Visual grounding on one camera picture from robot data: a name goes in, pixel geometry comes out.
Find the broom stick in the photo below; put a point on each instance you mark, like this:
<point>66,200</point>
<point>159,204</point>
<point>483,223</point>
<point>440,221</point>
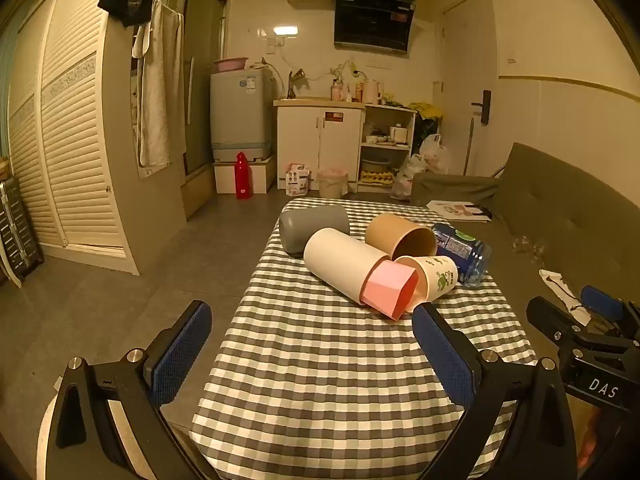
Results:
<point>468,147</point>

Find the white pot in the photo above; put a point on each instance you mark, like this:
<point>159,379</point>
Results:
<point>398,134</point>

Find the dark ribbed suitcase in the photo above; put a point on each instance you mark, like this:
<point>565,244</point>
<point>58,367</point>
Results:
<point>17,230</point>

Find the white hanging towel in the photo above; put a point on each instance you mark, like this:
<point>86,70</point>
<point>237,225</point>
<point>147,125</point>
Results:
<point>160,85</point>

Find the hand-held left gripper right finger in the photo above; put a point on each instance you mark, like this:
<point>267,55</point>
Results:
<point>442,355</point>

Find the white power strip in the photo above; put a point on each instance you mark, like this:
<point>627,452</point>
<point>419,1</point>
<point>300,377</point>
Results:
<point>354,68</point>

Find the wall light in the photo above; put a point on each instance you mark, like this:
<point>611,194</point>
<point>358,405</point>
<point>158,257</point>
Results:
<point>285,31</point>

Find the blue water bottle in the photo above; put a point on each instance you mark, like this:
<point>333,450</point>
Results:
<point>465,255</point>

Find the white kitchen cabinet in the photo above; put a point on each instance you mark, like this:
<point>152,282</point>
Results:
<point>320,140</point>

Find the grey cup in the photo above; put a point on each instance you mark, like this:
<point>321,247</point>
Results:
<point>310,227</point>

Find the black range hood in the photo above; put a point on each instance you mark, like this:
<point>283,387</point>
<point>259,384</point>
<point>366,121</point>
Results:
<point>372,22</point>

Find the metal faucet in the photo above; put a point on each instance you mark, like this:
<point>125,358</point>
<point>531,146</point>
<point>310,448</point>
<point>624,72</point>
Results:
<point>295,80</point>

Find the clear plastic bag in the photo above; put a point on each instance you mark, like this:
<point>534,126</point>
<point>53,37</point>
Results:
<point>407,177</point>

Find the cream cup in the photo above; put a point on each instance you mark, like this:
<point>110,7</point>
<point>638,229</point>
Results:
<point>340,260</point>

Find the clear plastic wrapper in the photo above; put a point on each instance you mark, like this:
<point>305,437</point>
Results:
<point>530,246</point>

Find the brown cup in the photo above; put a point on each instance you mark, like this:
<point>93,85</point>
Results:
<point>387,232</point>

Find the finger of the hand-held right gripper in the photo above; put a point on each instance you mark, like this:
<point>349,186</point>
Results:
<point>552,317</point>
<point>602,302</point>

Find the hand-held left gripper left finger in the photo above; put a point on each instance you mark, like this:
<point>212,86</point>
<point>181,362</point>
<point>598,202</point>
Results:
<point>182,355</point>

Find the white plastic bag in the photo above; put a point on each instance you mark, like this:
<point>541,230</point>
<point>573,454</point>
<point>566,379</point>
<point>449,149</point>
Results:
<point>434,152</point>

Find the grey sofa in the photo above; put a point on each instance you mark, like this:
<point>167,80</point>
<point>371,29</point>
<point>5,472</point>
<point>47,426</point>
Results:
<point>575,200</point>

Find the open magazine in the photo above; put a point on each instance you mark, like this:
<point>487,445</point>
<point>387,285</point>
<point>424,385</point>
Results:
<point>457,210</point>

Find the checked tablecloth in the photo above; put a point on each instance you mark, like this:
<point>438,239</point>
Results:
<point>325,360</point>

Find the louvered wardrobe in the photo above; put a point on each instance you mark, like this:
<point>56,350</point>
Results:
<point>70,135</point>

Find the white door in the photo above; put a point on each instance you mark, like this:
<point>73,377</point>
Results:
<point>467,60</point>

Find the white cup with green print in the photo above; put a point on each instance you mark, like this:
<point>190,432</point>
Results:
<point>440,275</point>

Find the black hanging cloth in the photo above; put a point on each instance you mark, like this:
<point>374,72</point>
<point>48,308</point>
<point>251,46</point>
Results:
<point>122,2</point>

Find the pink kettle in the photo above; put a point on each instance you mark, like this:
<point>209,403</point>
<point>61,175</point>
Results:
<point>371,92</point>

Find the white washer stand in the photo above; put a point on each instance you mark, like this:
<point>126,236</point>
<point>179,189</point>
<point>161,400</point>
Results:
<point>260,177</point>

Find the washing machine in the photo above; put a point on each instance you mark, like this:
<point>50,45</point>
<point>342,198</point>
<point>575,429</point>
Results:
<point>240,115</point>

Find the red bottle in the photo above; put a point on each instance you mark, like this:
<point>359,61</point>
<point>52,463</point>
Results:
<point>242,177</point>

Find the glass shower door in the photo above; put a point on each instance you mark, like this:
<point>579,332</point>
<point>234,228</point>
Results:
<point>202,60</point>

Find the pink basin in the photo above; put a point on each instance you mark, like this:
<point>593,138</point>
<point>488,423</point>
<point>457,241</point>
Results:
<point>229,65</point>

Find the trash bin with pink bag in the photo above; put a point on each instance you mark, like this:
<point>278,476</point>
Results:
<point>331,184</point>

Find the white and pink packet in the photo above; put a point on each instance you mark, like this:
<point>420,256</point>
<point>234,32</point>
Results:
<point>297,180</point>

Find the egg carton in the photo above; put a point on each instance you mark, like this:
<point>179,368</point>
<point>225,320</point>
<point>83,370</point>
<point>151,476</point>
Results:
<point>377,176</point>

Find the pink cup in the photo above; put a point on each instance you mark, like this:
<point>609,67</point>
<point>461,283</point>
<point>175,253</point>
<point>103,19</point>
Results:
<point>387,287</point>

